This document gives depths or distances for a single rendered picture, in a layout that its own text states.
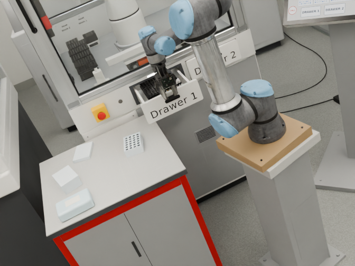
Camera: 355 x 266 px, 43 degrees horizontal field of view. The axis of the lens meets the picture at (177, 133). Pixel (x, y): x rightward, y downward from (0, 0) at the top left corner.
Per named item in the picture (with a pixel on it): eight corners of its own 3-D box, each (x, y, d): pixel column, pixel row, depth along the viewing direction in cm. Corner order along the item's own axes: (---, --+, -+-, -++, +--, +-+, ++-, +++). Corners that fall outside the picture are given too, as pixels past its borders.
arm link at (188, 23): (261, 124, 167) (215, -15, 140) (231, 146, 163) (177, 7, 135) (241, 116, 177) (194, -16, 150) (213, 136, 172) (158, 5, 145)
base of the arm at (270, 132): (294, 129, 176) (290, 109, 170) (263, 149, 172) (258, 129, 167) (270, 114, 188) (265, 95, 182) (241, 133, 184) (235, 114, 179)
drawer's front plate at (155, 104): (203, 98, 215) (197, 79, 209) (148, 124, 212) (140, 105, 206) (202, 97, 216) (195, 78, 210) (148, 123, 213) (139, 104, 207)
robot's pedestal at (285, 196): (346, 256, 216) (323, 131, 176) (302, 297, 206) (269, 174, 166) (298, 227, 239) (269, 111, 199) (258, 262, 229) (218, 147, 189)
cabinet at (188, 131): (286, 164, 282) (258, 52, 240) (137, 238, 271) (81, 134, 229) (225, 105, 363) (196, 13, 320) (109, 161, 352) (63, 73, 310)
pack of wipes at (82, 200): (91, 193, 191) (86, 186, 189) (95, 206, 183) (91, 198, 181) (58, 210, 189) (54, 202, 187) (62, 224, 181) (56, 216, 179)
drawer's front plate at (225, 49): (241, 58, 237) (236, 39, 231) (192, 81, 234) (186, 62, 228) (240, 57, 238) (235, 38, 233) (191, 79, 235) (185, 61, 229)
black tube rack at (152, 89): (185, 93, 221) (181, 82, 218) (152, 108, 219) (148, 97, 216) (171, 78, 240) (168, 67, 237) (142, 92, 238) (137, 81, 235)
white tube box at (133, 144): (144, 151, 205) (141, 145, 203) (127, 158, 205) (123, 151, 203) (142, 137, 215) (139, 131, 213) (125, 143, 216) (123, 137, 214)
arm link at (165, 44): (179, 29, 178) (165, 25, 187) (157, 43, 175) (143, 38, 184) (186, 46, 183) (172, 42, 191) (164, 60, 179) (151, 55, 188)
